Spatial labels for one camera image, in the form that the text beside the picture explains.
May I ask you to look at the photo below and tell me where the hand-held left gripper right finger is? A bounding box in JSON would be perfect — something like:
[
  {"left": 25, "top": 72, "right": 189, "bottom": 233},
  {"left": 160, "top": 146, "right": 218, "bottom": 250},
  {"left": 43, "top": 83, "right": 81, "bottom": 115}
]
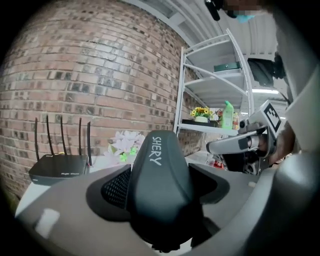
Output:
[{"left": 188, "top": 163, "right": 230, "bottom": 205}]

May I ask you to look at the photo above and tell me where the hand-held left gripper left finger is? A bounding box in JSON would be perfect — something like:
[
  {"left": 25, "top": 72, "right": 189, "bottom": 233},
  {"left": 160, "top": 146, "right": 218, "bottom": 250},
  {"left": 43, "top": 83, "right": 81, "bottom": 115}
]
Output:
[{"left": 86, "top": 164, "right": 133, "bottom": 223}]

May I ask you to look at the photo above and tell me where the person's head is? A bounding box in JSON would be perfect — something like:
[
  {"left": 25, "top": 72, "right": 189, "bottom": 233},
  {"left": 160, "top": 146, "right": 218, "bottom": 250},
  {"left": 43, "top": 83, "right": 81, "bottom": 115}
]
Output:
[{"left": 223, "top": 0, "right": 267, "bottom": 25}]

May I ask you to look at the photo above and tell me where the black tray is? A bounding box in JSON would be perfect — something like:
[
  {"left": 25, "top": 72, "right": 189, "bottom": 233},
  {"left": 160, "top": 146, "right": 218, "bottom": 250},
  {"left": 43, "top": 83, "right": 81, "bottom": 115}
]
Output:
[{"left": 181, "top": 118, "right": 219, "bottom": 128}]

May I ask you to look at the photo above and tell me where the dark grey glasses case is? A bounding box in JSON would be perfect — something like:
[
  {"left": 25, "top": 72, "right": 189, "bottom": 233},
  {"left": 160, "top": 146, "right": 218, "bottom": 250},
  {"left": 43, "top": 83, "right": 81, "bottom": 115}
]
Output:
[{"left": 126, "top": 130, "right": 221, "bottom": 252}]

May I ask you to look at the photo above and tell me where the grey metal shelf rack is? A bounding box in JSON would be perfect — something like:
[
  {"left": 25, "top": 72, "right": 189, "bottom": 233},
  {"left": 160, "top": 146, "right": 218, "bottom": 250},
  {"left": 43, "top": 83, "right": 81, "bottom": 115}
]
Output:
[{"left": 173, "top": 27, "right": 256, "bottom": 141}]

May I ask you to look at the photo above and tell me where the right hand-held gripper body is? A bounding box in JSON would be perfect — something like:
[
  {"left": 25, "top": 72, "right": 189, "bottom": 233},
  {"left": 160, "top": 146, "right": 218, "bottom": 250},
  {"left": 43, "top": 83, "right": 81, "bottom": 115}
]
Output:
[{"left": 238, "top": 99, "right": 284, "bottom": 174}]

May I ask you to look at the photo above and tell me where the black head camera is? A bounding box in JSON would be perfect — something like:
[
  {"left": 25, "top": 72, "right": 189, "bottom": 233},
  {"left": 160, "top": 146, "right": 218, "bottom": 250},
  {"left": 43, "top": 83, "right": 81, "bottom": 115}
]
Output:
[{"left": 204, "top": 0, "right": 221, "bottom": 22}]

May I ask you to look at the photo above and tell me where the green plastic bottle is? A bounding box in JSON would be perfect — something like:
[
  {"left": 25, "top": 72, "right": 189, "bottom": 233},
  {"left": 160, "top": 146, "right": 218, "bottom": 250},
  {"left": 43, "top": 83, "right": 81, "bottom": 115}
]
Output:
[{"left": 218, "top": 100, "right": 235, "bottom": 130}]

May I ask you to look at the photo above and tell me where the orange drink bottle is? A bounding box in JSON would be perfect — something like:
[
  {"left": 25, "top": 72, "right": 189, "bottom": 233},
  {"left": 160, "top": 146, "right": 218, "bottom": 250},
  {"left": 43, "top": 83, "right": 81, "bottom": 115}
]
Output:
[{"left": 232, "top": 112, "right": 241, "bottom": 131}]

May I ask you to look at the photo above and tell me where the ceiling strip light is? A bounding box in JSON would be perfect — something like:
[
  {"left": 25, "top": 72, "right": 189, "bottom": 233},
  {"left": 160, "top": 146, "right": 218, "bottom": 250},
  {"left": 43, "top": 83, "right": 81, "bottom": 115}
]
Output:
[{"left": 251, "top": 88, "right": 280, "bottom": 95}]

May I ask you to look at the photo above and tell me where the white artificial flower bunch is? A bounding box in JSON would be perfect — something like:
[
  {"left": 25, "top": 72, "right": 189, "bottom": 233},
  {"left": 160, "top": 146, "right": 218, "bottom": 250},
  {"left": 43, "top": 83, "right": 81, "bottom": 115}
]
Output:
[{"left": 103, "top": 130, "right": 146, "bottom": 165}]

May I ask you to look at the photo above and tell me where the black router with antennas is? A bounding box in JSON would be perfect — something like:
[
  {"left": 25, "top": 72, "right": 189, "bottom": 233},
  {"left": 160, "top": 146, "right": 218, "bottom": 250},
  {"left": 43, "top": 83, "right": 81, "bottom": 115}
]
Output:
[{"left": 28, "top": 116, "right": 94, "bottom": 187}]

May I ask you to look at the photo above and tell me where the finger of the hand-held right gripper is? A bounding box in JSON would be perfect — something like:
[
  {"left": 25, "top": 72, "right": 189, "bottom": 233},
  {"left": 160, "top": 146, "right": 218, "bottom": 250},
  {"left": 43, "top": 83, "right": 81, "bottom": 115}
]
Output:
[{"left": 205, "top": 131, "right": 266, "bottom": 155}]

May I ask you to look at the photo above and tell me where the dark green box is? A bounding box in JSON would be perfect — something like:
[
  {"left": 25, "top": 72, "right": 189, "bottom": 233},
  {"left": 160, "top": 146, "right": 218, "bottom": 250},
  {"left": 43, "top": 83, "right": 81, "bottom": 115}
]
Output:
[{"left": 213, "top": 61, "right": 243, "bottom": 74}]

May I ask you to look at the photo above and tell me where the white table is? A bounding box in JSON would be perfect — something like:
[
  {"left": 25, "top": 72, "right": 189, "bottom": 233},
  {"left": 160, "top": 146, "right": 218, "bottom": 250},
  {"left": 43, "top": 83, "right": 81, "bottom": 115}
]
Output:
[{"left": 14, "top": 150, "right": 226, "bottom": 219}]

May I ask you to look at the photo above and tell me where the red snack packet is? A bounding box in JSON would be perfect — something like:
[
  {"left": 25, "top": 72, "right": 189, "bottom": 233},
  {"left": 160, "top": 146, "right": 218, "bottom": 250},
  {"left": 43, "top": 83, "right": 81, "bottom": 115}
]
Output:
[{"left": 209, "top": 159, "right": 226, "bottom": 170}]

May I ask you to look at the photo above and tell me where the potted sunflower bouquet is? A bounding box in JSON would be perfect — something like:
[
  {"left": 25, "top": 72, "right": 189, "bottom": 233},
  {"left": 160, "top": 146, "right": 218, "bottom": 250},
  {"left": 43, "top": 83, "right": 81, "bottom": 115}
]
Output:
[{"left": 189, "top": 106, "right": 214, "bottom": 124}]

